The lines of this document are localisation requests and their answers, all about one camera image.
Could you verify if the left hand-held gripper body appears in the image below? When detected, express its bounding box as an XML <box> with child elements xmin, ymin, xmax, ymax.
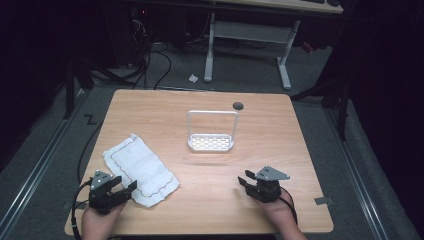
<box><xmin>87</xmin><ymin>169</ymin><xmax>126</xmax><ymax>216</ymax></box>

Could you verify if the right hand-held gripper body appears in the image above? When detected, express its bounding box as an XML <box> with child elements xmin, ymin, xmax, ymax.
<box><xmin>244</xmin><ymin>165</ymin><xmax>291</xmax><ymax>204</ymax></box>

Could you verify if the white cloth with dark stitching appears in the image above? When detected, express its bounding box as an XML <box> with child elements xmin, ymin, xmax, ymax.
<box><xmin>102</xmin><ymin>133</ymin><xmax>181</xmax><ymax>209</ymax></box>

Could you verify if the person's right hand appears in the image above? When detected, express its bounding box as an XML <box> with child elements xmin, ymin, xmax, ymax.
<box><xmin>255</xmin><ymin>195</ymin><xmax>299</xmax><ymax>233</ymax></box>

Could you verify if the person's left hand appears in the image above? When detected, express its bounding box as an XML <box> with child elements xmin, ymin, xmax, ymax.
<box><xmin>80</xmin><ymin>199</ymin><xmax>127</xmax><ymax>240</ymax></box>

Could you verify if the grey tape piece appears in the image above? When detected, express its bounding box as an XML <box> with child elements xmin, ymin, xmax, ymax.
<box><xmin>314</xmin><ymin>196</ymin><xmax>335</xmax><ymax>206</ymax></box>

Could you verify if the black metal stand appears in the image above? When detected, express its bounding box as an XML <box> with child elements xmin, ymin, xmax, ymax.
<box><xmin>290</xmin><ymin>71</ymin><xmax>355</xmax><ymax>142</ymax></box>
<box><xmin>62</xmin><ymin>54</ymin><xmax>96</xmax><ymax>121</ymax></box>

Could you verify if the white-legged wooden desk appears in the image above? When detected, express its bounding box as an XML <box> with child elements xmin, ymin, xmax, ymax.
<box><xmin>202</xmin><ymin>0</ymin><xmax>345</xmax><ymax>91</ymax></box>

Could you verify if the dark computer tower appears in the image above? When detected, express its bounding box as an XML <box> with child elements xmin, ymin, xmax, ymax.
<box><xmin>103</xmin><ymin>4</ymin><xmax>152</xmax><ymax>69</ymax></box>

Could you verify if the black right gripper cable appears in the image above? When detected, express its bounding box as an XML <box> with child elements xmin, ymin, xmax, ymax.
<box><xmin>279</xmin><ymin>185</ymin><xmax>299</xmax><ymax>225</ymax></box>

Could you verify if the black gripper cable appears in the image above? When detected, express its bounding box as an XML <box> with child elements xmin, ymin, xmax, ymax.
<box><xmin>70</xmin><ymin>179</ymin><xmax>93</xmax><ymax>240</ymax></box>
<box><xmin>279</xmin><ymin>185</ymin><xmax>299</xmax><ymax>225</ymax></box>

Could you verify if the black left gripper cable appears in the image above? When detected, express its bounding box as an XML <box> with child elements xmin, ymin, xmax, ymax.
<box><xmin>70</xmin><ymin>179</ymin><xmax>93</xmax><ymax>240</ymax></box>

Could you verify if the black cable on floor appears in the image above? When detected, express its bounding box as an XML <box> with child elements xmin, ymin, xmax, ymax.
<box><xmin>76</xmin><ymin>121</ymin><xmax>105</xmax><ymax>185</ymax></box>

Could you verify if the white plastic rack with handle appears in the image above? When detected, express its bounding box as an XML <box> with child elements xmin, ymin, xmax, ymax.
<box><xmin>186</xmin><ymin>109</ymin><xmax>240</xmax><ymax>153</ymax></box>

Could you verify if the metal floor rail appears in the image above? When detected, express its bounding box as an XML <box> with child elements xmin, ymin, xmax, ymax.
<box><xmin>323</xmin><ymin>107</ymin><xmax>390</xmax><ymax>240</ymax></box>
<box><xmin>0</xmin><ymin>88</ymin><xmax>90</xmax><ymax>235</ymax></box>

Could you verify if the bundle of black cables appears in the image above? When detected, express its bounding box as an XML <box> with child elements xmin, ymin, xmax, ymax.
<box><xmin>131</xmin><ymin>19</ymin><xmax>173</xmax><ymax>91</ymax></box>

